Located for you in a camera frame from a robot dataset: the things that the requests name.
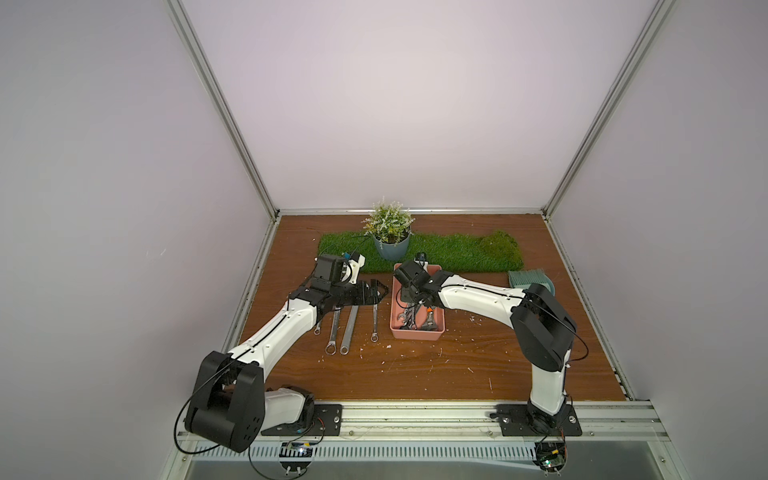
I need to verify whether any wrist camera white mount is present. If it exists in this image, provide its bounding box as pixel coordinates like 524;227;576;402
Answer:
342;251;366;284
414;252;428;268

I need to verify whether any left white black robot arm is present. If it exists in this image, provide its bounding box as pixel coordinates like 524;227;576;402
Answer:
184;252;383;453

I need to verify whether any large silver combination wrench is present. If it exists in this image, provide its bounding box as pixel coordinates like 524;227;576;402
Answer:
339;305;359;355

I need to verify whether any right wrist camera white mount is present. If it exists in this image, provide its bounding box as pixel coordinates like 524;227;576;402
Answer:
414;252;428;268

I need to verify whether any green artificial grass mat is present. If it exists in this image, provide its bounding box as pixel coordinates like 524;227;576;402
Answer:
318;230;524;274

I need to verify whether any controller board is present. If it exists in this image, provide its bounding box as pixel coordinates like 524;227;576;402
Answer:
533;442;567;474
278;442;315;478

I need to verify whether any small silver wrench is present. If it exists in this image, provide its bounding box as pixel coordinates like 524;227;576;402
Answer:
370;304;379;343

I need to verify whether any potted plant in grey pot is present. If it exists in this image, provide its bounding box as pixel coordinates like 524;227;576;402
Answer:
363;200;415;262

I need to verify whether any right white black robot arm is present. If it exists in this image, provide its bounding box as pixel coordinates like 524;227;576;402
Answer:
394;260;577;428

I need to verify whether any medium silver wrench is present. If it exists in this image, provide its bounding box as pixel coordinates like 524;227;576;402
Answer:
324;308;342;355

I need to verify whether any pink plastic storage box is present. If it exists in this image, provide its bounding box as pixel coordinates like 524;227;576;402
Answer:
389;278;446;341

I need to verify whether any teal dustpan with brush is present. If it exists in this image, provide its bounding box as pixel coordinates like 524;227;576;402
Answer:
507;269;556;295

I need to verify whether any right controller board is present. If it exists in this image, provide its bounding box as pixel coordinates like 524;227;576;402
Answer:
533;442;567;474

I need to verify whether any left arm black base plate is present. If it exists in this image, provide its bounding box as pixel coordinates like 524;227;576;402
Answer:
260;403;343;437

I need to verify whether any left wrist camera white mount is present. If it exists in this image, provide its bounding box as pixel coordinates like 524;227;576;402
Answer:
342;251;366;284

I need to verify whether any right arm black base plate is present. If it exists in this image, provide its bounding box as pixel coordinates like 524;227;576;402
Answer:
489;403;583;437

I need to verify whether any left controller board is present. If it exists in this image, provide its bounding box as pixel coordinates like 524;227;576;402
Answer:
278;442;315;478

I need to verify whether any aluminium frame rail front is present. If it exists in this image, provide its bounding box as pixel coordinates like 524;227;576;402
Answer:
253;401;669;442

